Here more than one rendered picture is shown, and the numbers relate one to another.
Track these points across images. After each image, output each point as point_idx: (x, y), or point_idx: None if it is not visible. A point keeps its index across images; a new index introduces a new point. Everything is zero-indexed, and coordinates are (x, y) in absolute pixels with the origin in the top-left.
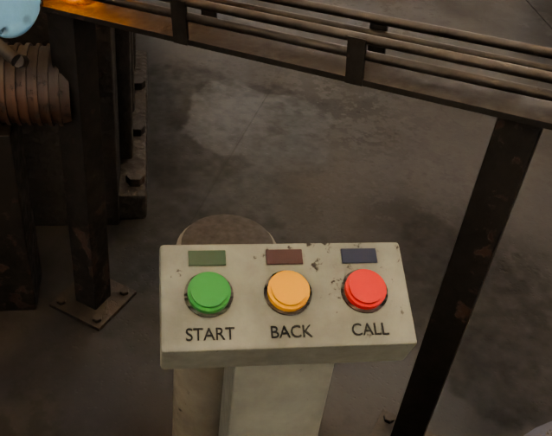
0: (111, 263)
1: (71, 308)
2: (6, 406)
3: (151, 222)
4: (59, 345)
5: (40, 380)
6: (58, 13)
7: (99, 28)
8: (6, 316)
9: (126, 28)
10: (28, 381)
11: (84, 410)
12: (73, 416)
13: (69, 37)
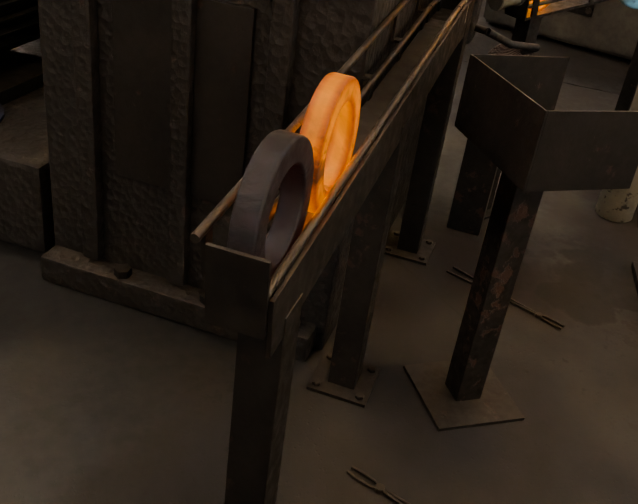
0: (449, 196)
1: (487, 213)
2: (554, 247)
3: None
4: None
5: (538, 235)
6: (543, 15)
7: None
8: (484, 233)
9: (571, 8)
10: (537, 238)
11: (562, 229)
12: (565, 233)
13: (537, 28)
